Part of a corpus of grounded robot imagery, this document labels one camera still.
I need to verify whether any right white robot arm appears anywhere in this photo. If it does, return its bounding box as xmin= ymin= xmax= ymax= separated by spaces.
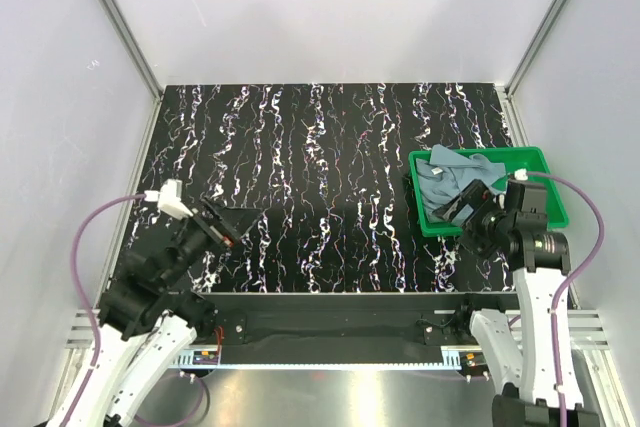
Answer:
xmin=435 ymin=177 xmax=600 ymax=426

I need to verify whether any grey slotted cable duct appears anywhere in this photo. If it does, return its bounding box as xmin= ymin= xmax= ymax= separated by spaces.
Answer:
xmin=171 ymin=345 xmax=464 ymax=371

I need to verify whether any blue-grey t shirt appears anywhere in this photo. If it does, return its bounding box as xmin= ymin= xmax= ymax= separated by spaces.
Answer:
xmin=412 ymin=144 xmax=507 ymax=223

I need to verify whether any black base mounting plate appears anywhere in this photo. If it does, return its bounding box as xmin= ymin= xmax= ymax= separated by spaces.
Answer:
xmin=203 ymin=292 xmax=519 ymax=345

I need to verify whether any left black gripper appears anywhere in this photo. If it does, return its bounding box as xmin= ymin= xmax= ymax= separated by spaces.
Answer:
xmin=161 ymin=194 xmax=263 ymax=288

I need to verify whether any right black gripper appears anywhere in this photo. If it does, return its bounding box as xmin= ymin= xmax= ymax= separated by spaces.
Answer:
xmin=432 ymin=178 xmax=514 ymax=259

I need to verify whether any left aluminium frame post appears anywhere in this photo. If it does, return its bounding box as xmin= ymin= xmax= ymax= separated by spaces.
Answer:
xmin=98 ymin=0 xmax=164 ymax=100

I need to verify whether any aluminium cross rail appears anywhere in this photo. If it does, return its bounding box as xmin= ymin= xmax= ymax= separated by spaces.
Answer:
xmin=65 ymin=310 xmax=608 ymax=351

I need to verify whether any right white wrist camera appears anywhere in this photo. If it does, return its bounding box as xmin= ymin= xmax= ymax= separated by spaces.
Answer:
xmin=511 ymin=169 xmax=529 ymax=183

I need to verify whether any right aluminium frame post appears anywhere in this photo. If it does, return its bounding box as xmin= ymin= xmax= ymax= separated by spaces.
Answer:
xmin=504 ymin=0 xmax=570 ymax=99

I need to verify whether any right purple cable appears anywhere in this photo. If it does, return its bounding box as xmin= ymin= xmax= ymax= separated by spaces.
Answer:
xmin=519 ymin=170 xmax=607 ymax=427

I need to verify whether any purple cable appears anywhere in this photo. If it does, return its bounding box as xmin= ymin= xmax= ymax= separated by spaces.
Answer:
xmin=73 ymin=191 xmax=211 ymax=427
xmin=519 ymin=170 xmax=607 ymax=427

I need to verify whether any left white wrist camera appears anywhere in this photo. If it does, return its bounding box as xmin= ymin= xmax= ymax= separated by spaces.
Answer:
xmin=144 ymin=179 xmax=193 ymax=220

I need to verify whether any aluminium frame post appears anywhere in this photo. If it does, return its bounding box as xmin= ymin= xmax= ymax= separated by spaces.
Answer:
xmin=504 ymin=0 xmax=570 ymax=99
xmin=98 ymin=0 xmax=164 ymax=100

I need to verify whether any green plastic tray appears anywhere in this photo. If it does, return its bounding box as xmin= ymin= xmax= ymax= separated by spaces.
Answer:
xmin=408 ymin=146 xmax=571 ymax=239

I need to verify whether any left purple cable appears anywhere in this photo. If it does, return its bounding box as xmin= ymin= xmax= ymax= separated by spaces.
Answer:
xmin=73 ymin=191 xmax=211 ymax=427

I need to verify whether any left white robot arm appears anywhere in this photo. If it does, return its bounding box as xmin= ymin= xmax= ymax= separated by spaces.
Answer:
xmin=46 ymin=190 xmax=261 ymax=426

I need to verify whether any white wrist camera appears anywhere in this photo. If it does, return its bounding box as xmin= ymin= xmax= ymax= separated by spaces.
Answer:
xmin=144 ymin=179 xmax=193 ymax=220
xmin=511 ymin=169 xmax=529 ymax=183

